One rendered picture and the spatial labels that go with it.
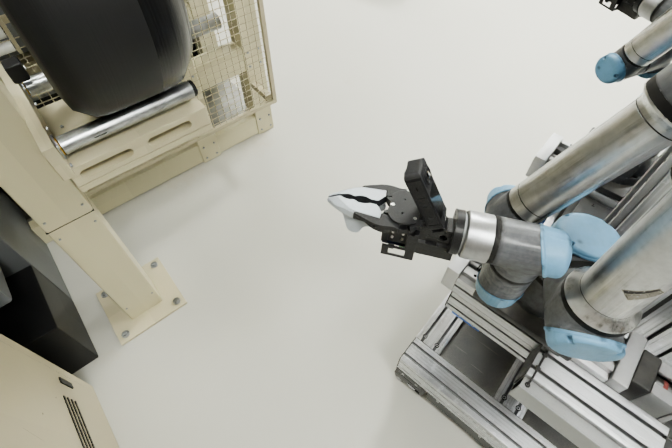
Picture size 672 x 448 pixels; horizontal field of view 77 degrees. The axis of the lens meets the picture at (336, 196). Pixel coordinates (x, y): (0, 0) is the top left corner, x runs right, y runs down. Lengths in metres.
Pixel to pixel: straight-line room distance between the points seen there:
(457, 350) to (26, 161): 1.32
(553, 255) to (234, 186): 1.67
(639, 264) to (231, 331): 1.40
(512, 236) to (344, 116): 1.85
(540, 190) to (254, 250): 1.37
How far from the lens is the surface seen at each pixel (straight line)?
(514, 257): 0.66
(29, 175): 1.26
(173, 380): 1.74
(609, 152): 0.69
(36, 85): 1.37
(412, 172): 0.59
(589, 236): 0.89
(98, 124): 1.14
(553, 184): 0.74
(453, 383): 1.45
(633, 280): 0.70
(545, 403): 1.08
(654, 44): 1.26
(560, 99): 2.85
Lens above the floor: 1.59
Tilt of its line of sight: 52 degrees down
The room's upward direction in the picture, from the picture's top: straight up
